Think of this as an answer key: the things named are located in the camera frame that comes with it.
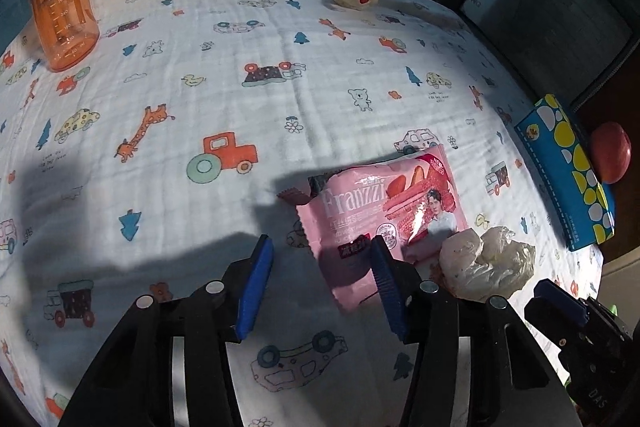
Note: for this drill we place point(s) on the blue spotted tissue box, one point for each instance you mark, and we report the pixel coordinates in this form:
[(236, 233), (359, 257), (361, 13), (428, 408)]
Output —
[(570, 167)]

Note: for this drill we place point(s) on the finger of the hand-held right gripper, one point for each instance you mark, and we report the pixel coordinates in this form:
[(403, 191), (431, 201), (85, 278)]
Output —
[(555, 302)]

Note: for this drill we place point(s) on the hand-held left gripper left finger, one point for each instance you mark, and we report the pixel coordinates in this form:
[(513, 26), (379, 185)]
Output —
[(255, 282)]

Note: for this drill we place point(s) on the pink snack packet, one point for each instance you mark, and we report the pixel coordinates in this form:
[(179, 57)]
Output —
[(370, 217)]

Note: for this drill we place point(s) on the white plastic bag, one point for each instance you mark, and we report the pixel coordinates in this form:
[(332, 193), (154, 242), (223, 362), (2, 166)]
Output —
[(485, 262)]

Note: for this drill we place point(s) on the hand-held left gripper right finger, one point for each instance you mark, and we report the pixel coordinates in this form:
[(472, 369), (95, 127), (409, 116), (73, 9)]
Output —
[(386, 288)]

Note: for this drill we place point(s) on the red apple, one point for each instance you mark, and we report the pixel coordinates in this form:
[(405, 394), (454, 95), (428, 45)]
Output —
[(611, 153)]

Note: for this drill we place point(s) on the white cartoon printed cloth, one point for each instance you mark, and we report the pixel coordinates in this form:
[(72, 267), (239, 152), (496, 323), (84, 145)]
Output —
[(225, 107)]

